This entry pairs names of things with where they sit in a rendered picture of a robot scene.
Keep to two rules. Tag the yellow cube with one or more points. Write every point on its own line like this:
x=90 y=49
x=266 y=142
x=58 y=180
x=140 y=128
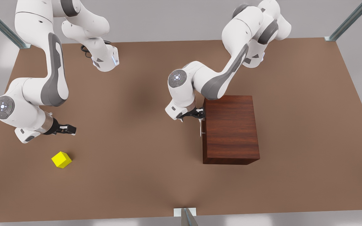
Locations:
x=61 y=159

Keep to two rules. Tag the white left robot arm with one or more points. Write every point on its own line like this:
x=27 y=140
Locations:
x=212 y=82

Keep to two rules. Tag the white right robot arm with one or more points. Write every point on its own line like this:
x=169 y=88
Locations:
x=55 y=72

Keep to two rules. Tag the silver frame post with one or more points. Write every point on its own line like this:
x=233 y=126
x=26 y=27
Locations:
x=2 y=26
x=349 y=22
x=185 y=216

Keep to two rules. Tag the dark wooden cabinet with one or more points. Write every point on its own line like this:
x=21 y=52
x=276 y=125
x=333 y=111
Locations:
x=231 y=128

